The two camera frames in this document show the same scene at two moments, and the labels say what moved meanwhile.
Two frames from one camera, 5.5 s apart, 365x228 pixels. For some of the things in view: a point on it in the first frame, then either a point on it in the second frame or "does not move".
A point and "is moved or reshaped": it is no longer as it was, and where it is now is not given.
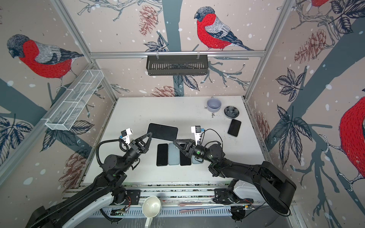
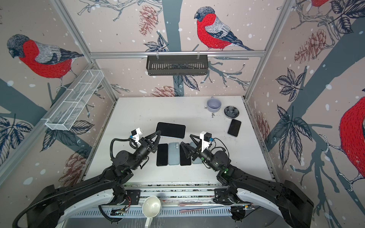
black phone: x=162 y=158 does not move
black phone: x=163 y=131 is moved or reshaped
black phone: x=184 y=160 does not move
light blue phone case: x=174 y=154 does not move
